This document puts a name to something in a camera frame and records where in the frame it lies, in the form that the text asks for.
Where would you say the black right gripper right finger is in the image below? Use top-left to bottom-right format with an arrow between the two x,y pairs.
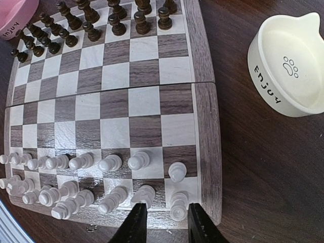
187,203 -> 228,243

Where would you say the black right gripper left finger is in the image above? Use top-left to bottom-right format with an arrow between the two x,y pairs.
109,203 -> 147,243

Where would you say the white chess piece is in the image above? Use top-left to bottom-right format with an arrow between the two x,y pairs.
170,191 -> 189,221

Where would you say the white chess knight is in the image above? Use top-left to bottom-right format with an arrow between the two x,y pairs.
131,185 -> 155,209
6,178 -> 35,196

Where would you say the white chess bishop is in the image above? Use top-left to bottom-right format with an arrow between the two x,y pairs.
98,186 -> 128,214
22,185 -> 51,205

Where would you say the white chess pawn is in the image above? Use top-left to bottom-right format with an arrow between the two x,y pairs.
27,156 -> 49,170
11,153 -> 32,166
128,150 -> 152,171
98,154 -> 122,172
168,161 -> 187,183
46,154 -> 69,170
69,153 -> 94,170

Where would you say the white chess queen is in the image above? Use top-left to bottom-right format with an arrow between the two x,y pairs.
51,189 -> 94,220

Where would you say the white chess king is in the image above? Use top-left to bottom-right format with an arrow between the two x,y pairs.
38,181 -> 79,207

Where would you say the white chess rook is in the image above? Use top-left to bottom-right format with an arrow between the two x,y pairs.
0,175 -> 21,189

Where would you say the wooden chess board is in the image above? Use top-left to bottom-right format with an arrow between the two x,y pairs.
3,1 -> 222,229

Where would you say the black chess piece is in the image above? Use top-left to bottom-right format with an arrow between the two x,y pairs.
163,0 -> 177,14
59,28 -> 78,48
16,29 -> 34,50
135,0 -> 152,15
11,49 -> 28,63
74,0 -> 100,24

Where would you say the yellow cat-ear bowl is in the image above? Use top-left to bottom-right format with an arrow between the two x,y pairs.
247,12 -> 323,117

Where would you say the pink cat-ear bowl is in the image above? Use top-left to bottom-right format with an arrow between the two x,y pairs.
1,0 -> 39,41

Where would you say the front aluminium rail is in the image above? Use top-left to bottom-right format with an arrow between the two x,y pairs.
0,200 -> 35,243

